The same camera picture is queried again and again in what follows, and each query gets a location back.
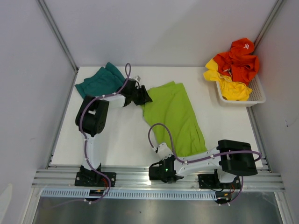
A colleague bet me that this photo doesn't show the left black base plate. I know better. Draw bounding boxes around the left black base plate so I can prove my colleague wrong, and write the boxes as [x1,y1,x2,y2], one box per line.
[74,170,109,188]

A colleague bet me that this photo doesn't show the right corner aluminium post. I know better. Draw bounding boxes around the right corner aluminium post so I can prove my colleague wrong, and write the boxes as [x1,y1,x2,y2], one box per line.
[254,0,286,47]

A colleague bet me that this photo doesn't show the lime green shorts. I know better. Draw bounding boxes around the lime green shorts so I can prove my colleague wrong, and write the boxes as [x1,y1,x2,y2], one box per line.
[142,81,207,157]

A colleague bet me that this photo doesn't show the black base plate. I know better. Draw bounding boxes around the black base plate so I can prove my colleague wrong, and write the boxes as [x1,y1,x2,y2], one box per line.
[198,173,241,191]
[74,170,109,188]

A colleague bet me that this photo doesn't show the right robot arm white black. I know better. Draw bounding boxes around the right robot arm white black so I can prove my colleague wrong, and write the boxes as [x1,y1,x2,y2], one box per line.
[149,140,262,188]

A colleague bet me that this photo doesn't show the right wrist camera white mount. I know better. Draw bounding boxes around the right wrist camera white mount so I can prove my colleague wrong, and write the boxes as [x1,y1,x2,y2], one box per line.
[154,142,173,160]

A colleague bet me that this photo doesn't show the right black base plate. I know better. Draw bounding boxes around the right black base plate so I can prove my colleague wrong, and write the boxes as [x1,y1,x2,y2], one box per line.
[198,173,241,191]

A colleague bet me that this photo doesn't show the corner aluminium post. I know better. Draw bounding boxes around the corner aluminium post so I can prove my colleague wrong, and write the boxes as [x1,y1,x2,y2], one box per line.
[254,0,286,47]
[36,0,78,72]

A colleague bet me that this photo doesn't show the yellow shorts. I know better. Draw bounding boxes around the yellow shorts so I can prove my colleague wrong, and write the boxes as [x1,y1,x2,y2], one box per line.
[203,59,253,101]

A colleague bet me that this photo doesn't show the aluminium rail frame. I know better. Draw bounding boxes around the aluminium rail frame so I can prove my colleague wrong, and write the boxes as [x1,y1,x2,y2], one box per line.
[32,67,286,192]

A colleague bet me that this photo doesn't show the left corner aluminium post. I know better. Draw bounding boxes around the left corner aluminium post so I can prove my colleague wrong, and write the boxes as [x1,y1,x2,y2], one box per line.
[36,0,78,72]

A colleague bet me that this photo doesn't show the white plastic basket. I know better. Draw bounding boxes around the white plastic basket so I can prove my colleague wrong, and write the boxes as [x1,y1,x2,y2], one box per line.
[216,75,266,107]

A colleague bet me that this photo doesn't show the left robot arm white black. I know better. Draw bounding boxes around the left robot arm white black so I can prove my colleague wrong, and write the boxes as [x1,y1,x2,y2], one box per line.
[75,78,153,187]

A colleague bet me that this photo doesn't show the orange shorts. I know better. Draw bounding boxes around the orange shorts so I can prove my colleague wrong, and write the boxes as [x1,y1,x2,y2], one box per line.
[214,38,259,85]

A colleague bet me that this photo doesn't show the teal green shorts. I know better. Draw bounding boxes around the teal green shorts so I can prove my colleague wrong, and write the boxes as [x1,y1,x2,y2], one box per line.
[75,62,125,98]

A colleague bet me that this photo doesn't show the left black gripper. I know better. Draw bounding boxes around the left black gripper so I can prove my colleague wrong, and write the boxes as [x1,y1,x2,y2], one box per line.
[130,85,152,106]

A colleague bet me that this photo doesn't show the slotted grey cable duct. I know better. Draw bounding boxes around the slotted grey cable duct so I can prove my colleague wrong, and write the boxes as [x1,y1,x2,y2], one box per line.
[41,188,221,201]

